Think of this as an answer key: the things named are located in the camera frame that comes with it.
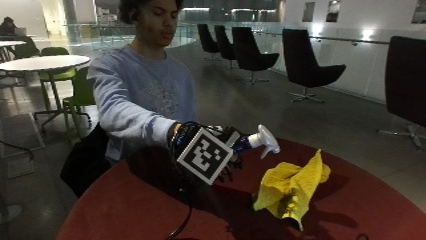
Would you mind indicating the green chair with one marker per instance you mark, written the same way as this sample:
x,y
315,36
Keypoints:
x,y
56,71
81,96

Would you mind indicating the white round table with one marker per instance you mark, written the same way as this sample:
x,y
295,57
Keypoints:
x,y
44,63
8,44

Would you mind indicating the person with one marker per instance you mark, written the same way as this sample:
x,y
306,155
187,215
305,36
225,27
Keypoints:
x,y
141,83
8,27

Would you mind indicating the metal handrail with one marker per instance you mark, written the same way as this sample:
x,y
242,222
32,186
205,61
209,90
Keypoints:
x,y
350,40

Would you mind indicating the black swivel chair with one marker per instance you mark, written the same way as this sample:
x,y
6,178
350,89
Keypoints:
x,y
250,53
309,63
206,40
223,44
404,83

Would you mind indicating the black chair behind person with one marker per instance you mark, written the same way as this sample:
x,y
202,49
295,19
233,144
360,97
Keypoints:
x,y
86,160

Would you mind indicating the spray bottle with white nozzle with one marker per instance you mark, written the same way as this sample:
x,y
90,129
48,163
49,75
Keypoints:
x,y
262,138

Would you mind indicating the white marker cube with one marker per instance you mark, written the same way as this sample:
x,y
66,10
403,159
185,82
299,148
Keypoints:
x,y
205,155

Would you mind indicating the yellow cloth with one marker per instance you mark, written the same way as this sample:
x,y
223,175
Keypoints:
x,y
290,190

